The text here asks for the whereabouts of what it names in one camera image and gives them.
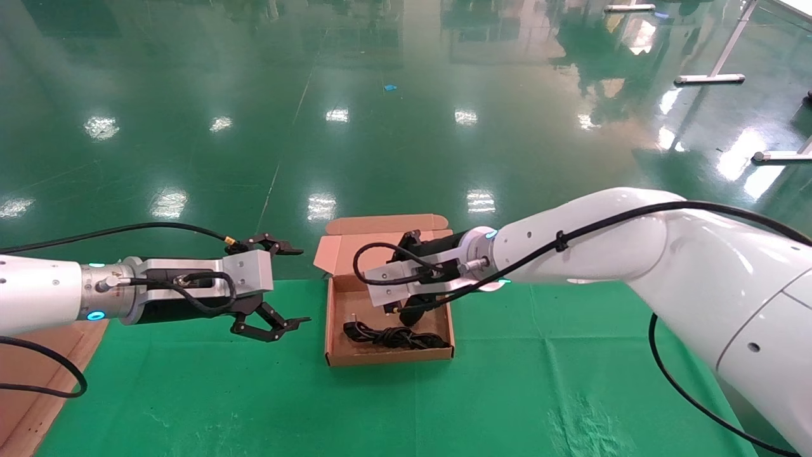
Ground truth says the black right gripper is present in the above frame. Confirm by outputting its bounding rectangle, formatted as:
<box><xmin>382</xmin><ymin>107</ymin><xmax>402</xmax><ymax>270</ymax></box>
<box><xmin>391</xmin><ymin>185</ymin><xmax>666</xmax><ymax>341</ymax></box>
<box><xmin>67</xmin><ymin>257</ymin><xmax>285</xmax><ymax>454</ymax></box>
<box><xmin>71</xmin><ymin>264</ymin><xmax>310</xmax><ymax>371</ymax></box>
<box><xmin>386</xmin><ymin>229</ymin><xmax>475</xmax><ymax>315</ymax></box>

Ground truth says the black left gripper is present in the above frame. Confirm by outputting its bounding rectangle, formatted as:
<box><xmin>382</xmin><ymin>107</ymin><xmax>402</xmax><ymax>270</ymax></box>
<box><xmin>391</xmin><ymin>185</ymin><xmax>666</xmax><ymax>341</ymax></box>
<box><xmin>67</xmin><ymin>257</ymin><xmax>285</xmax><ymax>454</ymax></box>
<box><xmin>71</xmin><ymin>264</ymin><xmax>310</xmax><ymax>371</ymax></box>
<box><xmin>135</xmin><ymin>232</ymin><xmax>312</xmax><ymax>343</ymax></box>

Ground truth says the black power cable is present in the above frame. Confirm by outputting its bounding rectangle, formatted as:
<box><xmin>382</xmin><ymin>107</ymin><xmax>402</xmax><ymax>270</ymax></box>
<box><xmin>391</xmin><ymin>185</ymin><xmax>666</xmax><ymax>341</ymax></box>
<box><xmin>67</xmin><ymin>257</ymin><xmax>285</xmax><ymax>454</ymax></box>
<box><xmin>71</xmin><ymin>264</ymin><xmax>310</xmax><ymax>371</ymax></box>
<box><xmin>343</xmin><ymin>320</ymin><xmax>453</xmax><ymax>352</ymax></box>

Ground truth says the open brown cardboard box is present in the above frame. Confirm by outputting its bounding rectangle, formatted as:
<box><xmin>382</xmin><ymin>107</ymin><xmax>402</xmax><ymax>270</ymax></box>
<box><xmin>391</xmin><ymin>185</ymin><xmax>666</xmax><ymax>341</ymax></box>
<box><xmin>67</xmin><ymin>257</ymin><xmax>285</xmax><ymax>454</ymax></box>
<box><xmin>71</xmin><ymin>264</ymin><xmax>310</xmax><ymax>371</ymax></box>
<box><xmin>313</xmin><ymin>214</ymin><xmax>456</xmax><ymax>367</ymax></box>

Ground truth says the green tablecloth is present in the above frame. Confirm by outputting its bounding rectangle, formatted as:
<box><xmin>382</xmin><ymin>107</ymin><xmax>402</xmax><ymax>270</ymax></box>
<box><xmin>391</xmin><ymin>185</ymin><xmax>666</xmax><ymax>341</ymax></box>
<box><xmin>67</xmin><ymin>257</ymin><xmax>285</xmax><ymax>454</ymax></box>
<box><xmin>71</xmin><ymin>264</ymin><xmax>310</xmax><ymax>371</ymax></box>
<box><xmin>35</xmin><ymin>274</ymin><xmax>759</xmax><ymax>457</ymax></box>

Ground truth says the large brown printed carton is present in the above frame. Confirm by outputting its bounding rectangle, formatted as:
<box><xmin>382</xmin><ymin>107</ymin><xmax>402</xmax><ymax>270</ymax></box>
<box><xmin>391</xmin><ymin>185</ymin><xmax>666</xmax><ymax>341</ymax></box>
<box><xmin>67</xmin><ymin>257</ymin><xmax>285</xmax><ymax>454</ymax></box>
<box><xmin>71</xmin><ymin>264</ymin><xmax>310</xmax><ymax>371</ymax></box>
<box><xmin>0</xmin><ymin>329</ymin><xmax>84</xmax><ymax>446</ymax></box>

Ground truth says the white table leg with foot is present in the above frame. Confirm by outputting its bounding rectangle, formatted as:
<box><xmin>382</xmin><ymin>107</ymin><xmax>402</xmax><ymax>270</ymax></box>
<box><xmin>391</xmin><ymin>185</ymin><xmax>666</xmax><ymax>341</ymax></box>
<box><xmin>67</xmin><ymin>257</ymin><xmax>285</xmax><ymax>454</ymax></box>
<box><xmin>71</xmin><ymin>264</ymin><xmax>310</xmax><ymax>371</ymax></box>
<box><xmin>674</xmin><ymin>0</ymin><xmax>760</xmax><ymax>87</ymax></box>
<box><xmin>751</xmin><ymin>135</ymin><xmax>812</xmax><ymax>165</ymax></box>

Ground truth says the white table top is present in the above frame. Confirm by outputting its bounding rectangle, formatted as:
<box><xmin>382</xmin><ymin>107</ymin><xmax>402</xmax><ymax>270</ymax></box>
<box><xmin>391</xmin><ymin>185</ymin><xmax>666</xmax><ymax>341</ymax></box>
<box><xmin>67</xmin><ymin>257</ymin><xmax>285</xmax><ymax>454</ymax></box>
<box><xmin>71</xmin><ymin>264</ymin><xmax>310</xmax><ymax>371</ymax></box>
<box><xmin>766</xmin><ymin>0</ymin><xmax>812</xmax><ymax>24</ymax></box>

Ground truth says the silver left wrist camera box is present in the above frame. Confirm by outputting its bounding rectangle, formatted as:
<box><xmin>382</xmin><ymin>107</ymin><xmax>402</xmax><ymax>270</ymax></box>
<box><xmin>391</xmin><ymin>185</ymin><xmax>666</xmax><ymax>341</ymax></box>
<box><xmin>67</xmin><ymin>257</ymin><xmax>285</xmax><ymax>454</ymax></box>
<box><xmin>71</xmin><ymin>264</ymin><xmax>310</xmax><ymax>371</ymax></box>
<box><xmin>130</xmin><ymin>249</ymin><xmax>275</xmax><ymax>307</ymax></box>

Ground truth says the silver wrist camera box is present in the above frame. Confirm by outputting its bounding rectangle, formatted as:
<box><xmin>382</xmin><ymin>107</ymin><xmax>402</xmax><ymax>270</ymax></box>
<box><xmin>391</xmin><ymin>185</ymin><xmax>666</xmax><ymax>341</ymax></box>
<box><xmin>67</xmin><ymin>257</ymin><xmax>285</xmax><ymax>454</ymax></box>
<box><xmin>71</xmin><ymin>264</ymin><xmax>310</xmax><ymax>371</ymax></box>
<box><xmin>130</xmin><ymin>249</ymin><xmax>275</xmax><ymax>307</ymax></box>
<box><xmin>364</xmin><ymin>247</ymin><xmax>474</xmax><ymax>307</ymax></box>

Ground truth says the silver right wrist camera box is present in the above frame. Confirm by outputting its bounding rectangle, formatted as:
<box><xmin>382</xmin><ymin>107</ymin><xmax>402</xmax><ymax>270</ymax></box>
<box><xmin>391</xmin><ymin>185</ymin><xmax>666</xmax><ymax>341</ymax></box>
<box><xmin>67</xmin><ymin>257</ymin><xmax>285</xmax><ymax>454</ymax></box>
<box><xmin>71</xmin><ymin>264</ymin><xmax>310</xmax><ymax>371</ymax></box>
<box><xmin>364</xmin><ymin>247</ymin><xmax>474</xmax><ymax>307</ymax></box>

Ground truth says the left wrist looped black cable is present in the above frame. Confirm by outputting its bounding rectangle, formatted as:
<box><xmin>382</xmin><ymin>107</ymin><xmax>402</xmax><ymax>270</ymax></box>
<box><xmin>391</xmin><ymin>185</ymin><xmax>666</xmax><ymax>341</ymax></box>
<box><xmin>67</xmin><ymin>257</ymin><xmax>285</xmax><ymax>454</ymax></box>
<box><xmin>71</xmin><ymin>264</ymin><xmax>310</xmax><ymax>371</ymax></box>
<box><xmin>95</xmin><ymin>272</ymin><xmax>239</xmax><ymax>318</ymax></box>

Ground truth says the wrist looped black cable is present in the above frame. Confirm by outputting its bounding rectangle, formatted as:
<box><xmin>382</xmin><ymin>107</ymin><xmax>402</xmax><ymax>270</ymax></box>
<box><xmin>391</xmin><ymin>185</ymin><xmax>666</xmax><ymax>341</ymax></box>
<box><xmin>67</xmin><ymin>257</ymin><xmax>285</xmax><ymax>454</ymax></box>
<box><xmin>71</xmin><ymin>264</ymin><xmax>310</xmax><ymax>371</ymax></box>
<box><xmin>95</xmin><ymin>272</ymin><xmax>239</xmax><ymax>318</ymax></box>
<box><xmin>352</xmin><ymin>242</ymin><xmax>474</xmax><ymax>287</ymax></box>

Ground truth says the right wrist looped black cable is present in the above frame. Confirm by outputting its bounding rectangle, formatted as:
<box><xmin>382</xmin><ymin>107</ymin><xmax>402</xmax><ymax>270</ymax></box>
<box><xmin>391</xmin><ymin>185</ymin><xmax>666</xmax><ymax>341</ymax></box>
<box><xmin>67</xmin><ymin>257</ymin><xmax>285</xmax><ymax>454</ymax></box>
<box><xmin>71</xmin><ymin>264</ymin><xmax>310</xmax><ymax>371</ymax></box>
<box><xmin>352</xmin><ymin>242</ymin><xmax>474</xmax><ymax>287</ymax></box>

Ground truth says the left arm hanging black cable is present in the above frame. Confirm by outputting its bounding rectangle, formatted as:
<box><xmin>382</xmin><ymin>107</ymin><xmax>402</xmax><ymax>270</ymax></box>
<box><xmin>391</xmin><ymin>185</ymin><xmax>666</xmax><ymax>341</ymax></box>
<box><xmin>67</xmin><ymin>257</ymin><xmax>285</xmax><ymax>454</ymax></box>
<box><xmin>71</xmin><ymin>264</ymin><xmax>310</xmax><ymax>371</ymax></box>
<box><xmin>0</xmin><ymin>336</ymin><xmax>88</xmax><ymax>399</ymax></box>

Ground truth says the arm hanging black cable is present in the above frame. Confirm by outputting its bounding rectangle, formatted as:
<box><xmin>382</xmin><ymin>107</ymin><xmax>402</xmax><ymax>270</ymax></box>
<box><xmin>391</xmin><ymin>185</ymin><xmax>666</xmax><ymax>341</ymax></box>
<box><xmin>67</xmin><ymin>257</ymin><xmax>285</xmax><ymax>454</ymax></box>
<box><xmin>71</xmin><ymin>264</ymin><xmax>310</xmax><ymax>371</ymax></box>
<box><xmin>648</xmin><ymin>312</ymin><xmax>804</xmax><ymax>457</ymax></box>
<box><xmin>0</xmin><ymin>336</ymin><xmax>88</xmax><ymax>399</ymax></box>

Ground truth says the right arm hanging black cable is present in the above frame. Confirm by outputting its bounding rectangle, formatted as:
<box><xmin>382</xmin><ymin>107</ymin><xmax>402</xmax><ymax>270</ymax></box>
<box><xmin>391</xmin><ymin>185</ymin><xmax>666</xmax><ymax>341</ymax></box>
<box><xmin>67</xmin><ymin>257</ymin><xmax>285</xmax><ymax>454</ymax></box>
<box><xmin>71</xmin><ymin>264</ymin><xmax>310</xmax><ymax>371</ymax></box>
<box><xmin>648</xmin><ymin>312</ymin><xmax>804</xmax><ymax>457</ymax></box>

